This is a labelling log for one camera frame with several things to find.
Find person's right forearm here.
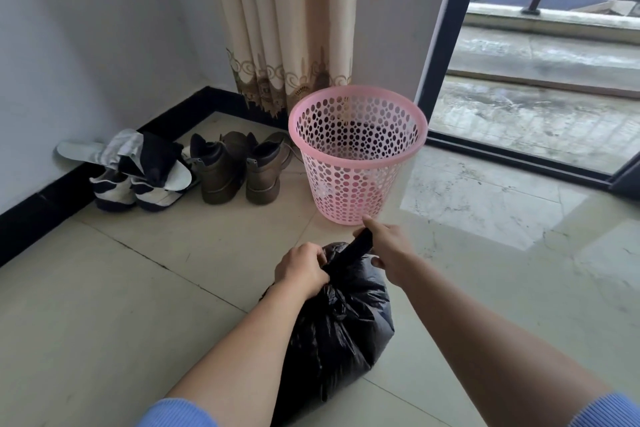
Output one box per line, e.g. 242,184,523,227
387,253,615,427

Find black baseboard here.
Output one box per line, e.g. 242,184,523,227
0,86,242,268

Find person's left hand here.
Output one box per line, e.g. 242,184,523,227
274,243,332,300

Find white and navy sneaker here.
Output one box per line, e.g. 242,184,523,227
89,169,139,212
130,175,182,212

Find person's left forearm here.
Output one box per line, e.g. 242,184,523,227
165,278,321,427

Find beige curtain with patterned hem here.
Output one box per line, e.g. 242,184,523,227
206,0,361,118

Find blue left sleeve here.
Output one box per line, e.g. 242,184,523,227
137,397,222,427

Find blue sleeve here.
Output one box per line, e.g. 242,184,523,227
137,397,222,427
567,391,640,427

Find pink perforated plastic wastebasket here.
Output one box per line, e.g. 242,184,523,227
288,85,429,227

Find black plastic garbage bag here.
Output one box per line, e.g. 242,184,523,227
257,232,396,425

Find brown leather ankle boot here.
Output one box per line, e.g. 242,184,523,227
189,131,252,205
244,131,301,206

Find black sliding door frame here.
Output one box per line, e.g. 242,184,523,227
414,0,640,188

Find white slipper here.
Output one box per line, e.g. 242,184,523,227
55,140,110,165
159,150,195,191

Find person's right hand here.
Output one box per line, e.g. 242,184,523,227
352,215,419,288

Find blue right sleeve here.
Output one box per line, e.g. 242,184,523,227
567,391,640,427

